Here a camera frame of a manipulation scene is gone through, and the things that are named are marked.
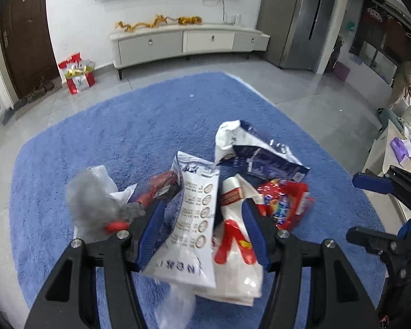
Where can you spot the red and white gift bag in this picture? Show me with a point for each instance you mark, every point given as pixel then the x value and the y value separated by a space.
pixel 77 75

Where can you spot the dark brown entrance door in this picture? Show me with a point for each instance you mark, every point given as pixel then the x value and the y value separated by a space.
pixel 27 34

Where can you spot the dark red wrapper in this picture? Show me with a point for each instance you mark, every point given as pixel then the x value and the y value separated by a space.
pixel 157 185

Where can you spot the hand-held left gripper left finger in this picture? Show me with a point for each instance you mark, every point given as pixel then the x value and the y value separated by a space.
pixel 150 233

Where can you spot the red snack wrapper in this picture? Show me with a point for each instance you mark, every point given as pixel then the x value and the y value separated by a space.
pixel 291 205

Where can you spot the navy and white packet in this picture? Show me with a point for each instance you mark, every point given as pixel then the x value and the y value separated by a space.
pixel 260 161

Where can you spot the clear wrapper with red strip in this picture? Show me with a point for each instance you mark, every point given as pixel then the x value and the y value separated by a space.
pixel 118 227

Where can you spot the white coffee packet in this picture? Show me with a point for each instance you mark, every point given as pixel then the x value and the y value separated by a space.
pixel 191 212

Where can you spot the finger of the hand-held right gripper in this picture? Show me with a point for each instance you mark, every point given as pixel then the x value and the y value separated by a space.
pixel 371 183
pixel 366 236

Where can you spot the white and grey television cabinet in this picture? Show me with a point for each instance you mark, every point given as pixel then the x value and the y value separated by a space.
pixel 209 41

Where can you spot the gold dragon ornament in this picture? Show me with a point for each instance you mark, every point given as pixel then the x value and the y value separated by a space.
pixel 157 20
pixel 130 25

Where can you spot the long white table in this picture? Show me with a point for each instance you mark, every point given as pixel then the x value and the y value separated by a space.
pixel 376 157

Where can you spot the translucent plastic bag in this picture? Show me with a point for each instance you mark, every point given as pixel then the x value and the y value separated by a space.
pixel 89 198

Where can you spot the gold tiger ornament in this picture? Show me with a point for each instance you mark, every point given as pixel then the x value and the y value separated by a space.
pixel 190 20

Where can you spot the teal chair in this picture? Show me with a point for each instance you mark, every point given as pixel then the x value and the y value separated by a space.
pixel 387 118

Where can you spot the blue shaggy rug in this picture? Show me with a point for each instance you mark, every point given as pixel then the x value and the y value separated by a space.
pixel 123 126

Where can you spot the purple wrapper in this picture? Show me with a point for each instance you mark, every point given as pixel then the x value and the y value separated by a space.
pixel 137 195

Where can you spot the black shoe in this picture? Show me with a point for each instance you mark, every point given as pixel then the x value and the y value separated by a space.
pixel 8 116

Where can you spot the white plastic bag red print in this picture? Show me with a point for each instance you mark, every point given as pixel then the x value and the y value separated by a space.
pixel 239 274

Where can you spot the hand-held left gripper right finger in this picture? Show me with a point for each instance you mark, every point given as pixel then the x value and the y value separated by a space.
pixel 257 236

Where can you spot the clear plastic film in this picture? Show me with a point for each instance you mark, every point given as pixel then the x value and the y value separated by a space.
pixel 174 308

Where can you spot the white power adapter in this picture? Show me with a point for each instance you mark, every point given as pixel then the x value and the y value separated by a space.
pixel 233 19

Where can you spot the dark glass window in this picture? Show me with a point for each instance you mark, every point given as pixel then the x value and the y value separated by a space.
pixel 380 41

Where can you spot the brown shoe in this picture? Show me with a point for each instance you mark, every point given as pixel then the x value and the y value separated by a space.
pixel 52 85
pixel 37 92

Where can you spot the purple box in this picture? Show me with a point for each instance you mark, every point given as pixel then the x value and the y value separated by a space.
pixel 341 72

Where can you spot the purple packet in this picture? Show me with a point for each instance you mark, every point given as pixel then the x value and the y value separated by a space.
pixel 401 149

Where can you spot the grey refrigerator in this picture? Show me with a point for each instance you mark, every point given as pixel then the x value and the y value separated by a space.
pixel 294 20

